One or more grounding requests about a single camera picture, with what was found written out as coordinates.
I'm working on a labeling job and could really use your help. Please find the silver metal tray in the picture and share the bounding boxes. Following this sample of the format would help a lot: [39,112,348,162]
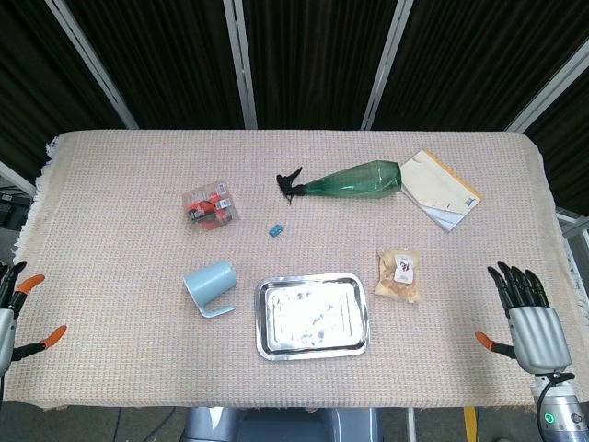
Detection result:
[254,272,371,362]

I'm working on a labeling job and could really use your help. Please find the light blue plastic mug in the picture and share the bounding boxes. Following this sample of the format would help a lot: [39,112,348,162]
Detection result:
[183,260,238,319]

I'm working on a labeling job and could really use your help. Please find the cream notepad with orange spine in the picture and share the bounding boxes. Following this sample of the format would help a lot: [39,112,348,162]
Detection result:
[399,147,484,233]

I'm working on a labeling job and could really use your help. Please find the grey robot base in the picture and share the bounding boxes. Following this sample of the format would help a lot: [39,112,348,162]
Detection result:
[182,407,385,442]

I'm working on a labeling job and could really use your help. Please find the green spray bottle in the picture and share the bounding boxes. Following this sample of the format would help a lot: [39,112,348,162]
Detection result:
[275,159,404,205]

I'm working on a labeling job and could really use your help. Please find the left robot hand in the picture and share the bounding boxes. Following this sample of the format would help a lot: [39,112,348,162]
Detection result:
[0,260,68,375]

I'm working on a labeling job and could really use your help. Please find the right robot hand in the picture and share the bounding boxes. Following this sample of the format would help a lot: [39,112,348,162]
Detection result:
[474,261,572,375]

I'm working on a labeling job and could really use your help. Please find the black folding screen panels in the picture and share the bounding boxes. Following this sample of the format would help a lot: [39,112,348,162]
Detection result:
[0,0,589,222]

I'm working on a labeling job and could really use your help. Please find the beige woven tablecloth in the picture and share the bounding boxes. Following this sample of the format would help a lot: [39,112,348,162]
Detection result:
[0,129,583,413]

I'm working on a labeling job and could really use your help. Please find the red black packaged item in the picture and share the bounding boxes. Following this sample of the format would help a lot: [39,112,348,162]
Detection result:
[182,180,242,230]

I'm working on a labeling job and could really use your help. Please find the bagged snack packet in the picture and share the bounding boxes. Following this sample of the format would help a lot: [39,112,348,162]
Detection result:
[373,248,423,304]

